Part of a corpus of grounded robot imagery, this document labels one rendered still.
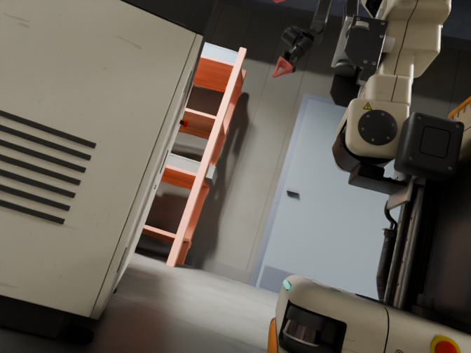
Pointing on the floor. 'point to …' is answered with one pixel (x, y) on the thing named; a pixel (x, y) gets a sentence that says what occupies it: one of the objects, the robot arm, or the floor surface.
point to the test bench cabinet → (78, 149)
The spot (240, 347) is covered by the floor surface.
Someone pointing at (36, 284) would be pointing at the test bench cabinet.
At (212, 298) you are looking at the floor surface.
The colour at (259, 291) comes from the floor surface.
